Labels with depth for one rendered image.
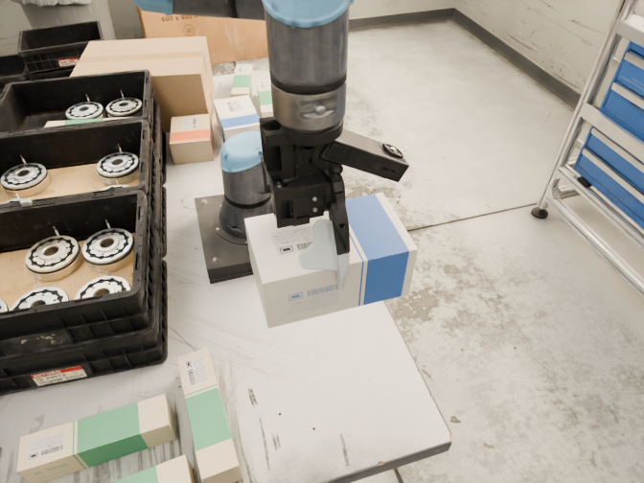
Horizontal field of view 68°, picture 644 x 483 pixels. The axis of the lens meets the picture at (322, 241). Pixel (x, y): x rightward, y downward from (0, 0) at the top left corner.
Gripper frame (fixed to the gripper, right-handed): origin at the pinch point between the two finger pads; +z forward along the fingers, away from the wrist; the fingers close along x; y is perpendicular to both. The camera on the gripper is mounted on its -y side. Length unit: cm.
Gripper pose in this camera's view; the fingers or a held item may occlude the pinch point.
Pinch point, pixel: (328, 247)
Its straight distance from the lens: 64.0
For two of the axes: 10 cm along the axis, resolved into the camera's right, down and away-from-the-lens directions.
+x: 2.9, 6.7, -6.8
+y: -9.6, 2.1, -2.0
